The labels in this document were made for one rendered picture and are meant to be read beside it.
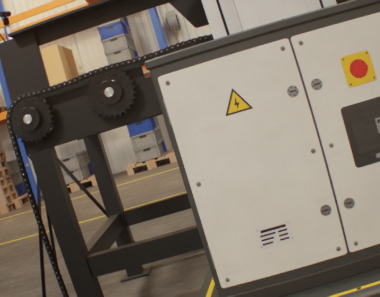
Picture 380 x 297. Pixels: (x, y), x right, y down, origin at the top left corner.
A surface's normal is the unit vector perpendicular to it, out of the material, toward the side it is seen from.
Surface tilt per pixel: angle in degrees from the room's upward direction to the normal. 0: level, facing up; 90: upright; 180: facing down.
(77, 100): 90
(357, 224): 90
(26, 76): 90
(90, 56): 90
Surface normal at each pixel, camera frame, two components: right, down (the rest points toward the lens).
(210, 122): -0.15, 0.10
